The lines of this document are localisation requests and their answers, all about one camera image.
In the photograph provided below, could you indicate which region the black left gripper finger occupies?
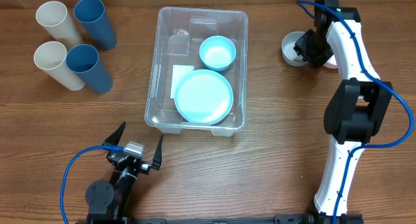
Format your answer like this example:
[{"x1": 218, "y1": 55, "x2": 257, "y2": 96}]
[
  {"x1": 151, "y1": 135, "x2": 163, "y2": 171},
  {"x1": 103, "y1": 121, "x2": 126, "y2": 145}
]

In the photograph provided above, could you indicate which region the pink plastic bowl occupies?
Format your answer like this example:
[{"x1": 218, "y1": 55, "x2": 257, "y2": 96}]
[{"x1": 324, "y1": 55, "x2": 337, "y2": 69}]

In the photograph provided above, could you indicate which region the grey plastic bowl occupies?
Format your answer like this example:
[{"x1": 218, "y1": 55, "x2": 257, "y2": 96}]
[{"x1": 281, "y1": 31, "x2": 307, "y2": 67}]

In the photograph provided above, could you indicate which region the light blue plastic plate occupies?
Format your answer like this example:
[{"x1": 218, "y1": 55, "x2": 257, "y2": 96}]
[{"x1": 174, "y1": 69, "x2": 234, "y2": 125}]

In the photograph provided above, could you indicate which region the dark blue cup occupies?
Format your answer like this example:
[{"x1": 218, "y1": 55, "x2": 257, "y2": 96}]
[
  {"x1": 73, "y1": 0, "x2": 117, "y2": 50},
  {"x1": 66, "y1": 44, "x2": 113, "y2": 94}
]

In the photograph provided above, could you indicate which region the light blue plastic bowl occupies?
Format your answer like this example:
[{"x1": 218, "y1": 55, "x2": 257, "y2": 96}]
[{"x1": 199, "y1": 36, "x2": 237, "y2": 71}]

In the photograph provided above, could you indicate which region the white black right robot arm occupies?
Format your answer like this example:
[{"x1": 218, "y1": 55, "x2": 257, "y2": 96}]
[{"x1": 294, "y1": 0, "x2": 392, "y2": 223}]

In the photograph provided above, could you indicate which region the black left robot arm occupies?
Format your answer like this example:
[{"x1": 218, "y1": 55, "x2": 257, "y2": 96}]
[{"x1": 85, "y1": 122, "x2": 163, "y2": 223}]

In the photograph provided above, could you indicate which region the clear plastic storage bin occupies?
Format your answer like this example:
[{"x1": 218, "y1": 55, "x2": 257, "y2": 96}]
[{"x1": 144, "y1": 6, "x2": 250, "y2": 138}]

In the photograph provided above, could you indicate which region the cream cup near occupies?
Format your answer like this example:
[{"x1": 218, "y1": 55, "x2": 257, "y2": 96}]
[{"x1": 33, "y1": 41, "x2": 85, "y2": 91}]

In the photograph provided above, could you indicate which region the cream cup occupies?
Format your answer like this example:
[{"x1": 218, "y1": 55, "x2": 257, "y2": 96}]
[
  {"x1": 33, "y1": 41, "x2": 85, "y2": 91},
  {"x1": 36, "y1": 1, "x2": 83, "y2": 51}
]

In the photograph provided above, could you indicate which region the cream cup far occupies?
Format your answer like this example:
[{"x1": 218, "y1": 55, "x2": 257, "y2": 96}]
[{"x1": 36, "y1": 1, "x2": 83, "y2": 51}]

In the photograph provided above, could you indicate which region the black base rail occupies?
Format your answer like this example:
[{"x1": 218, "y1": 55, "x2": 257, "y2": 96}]
[{"x1": 76, "y1": 214, "x2": 363, "y2": 224}]

